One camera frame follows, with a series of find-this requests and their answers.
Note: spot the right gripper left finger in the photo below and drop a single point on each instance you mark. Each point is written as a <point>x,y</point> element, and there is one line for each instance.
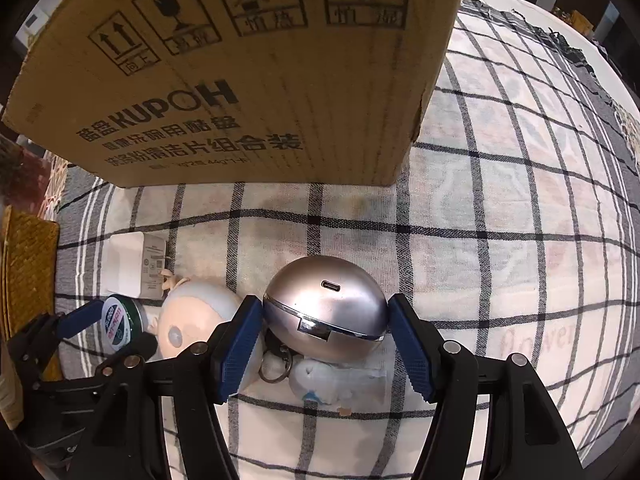
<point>198,380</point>

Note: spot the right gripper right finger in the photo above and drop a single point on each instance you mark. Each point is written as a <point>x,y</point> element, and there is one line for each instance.
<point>526,436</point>

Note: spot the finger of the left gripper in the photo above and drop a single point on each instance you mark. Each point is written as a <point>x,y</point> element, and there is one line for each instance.
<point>75,319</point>
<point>126,366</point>

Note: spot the woven straw tissue box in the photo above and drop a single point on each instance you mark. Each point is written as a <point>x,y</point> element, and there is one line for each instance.
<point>28,260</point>

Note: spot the white whale keychain figure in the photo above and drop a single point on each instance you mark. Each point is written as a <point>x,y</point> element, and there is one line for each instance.
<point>338,386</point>

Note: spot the white rectangular box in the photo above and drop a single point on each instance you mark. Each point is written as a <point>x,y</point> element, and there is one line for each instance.
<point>132,265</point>

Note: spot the silver egg-shaped device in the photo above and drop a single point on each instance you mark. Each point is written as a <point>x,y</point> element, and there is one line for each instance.
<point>327,309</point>

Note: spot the brown cardboard box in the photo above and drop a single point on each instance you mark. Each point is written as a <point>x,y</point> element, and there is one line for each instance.
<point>156,92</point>

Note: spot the grey plaid tablecloth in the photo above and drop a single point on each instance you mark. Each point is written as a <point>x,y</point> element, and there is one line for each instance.
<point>513,228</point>

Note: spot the round white deer night light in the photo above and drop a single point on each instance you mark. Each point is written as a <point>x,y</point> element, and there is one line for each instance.
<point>190,312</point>

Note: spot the patterned floral table runner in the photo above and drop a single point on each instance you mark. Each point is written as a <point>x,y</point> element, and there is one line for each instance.
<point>52,199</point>

